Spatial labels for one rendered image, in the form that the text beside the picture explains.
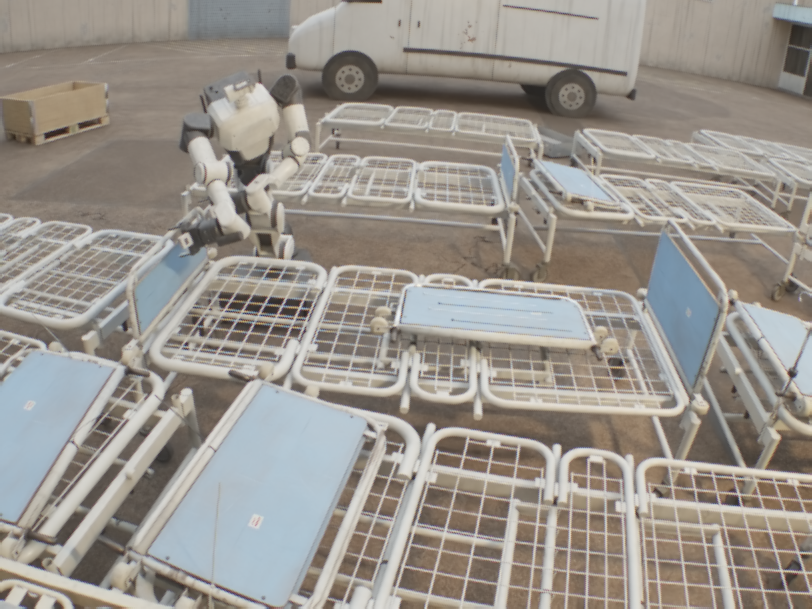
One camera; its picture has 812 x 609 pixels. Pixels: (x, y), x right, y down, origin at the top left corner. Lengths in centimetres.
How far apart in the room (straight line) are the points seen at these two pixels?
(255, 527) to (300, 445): 31
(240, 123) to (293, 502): 152
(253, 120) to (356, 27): 671
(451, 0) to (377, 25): 113
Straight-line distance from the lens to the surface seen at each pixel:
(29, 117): 784
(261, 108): 251
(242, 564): 143
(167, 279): 245
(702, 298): 224
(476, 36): 922
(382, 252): 410
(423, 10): 912
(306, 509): 154
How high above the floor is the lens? 171
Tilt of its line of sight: 27 degrees down
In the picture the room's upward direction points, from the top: 5 degrees clockwise
